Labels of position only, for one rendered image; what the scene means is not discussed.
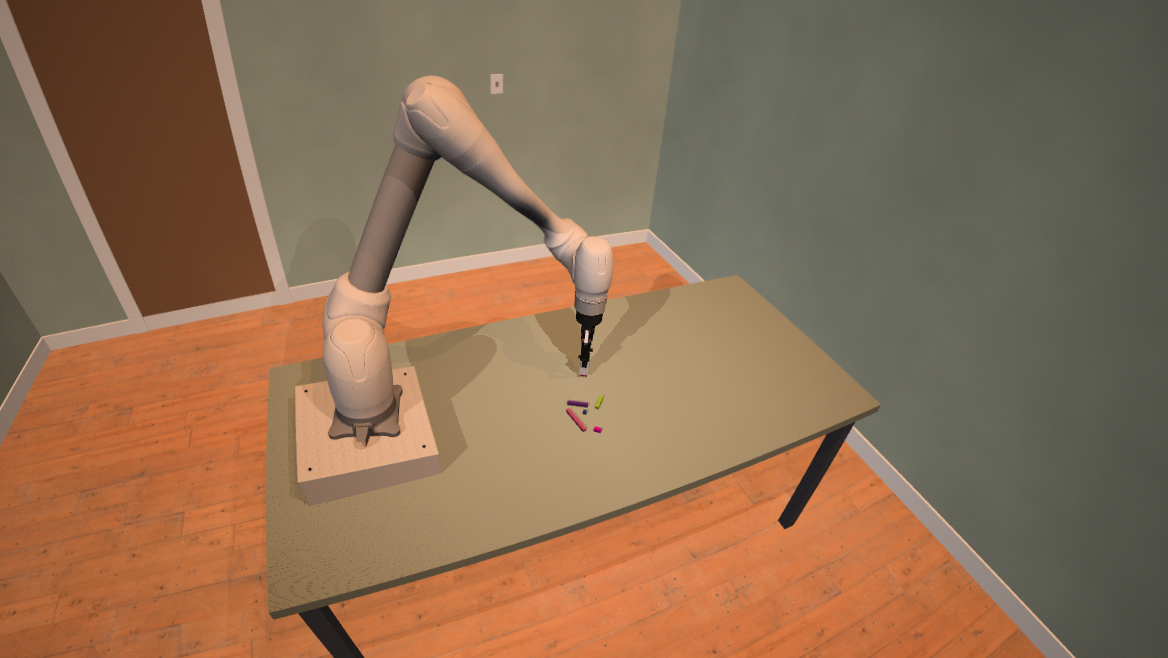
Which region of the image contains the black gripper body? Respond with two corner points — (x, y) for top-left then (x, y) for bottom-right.
(576, 310), (603, 338)

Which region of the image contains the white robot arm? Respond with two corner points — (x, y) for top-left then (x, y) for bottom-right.
(324, 76), (614, 446)

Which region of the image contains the pink rod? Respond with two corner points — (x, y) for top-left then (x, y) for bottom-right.
(566, 408), (586, 432)

